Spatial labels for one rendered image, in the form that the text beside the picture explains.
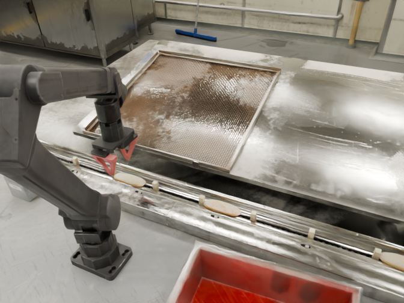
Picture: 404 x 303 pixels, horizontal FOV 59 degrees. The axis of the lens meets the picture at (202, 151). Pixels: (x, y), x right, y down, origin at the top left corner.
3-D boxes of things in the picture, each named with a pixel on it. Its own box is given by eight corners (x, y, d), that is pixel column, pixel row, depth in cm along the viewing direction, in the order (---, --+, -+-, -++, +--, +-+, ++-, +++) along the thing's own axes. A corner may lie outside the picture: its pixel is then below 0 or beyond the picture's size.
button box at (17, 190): (14, 204, 104) (-1, 175, 97) (34, 187, 110) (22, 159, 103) (35, 212, 101) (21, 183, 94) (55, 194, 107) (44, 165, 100)
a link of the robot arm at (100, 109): (89, 101, 83) (113, 101, 83) (98, 88, 89) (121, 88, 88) (95, 127, 87) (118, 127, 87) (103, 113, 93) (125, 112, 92)
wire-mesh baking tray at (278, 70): (83, 133, 114) (82, 130, 113) (159, 53, 145) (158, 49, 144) (229, 173, 97) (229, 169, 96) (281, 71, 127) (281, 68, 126)
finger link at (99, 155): (95, 177, 94) (88, 147, 89) (112, 161, 100) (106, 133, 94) (116, 183, 92) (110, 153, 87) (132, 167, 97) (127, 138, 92)
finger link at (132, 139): (106, 166, 98) (100, 137, 93) (122, 152, 103) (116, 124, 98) (127, 172, 96) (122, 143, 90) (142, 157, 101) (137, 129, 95)
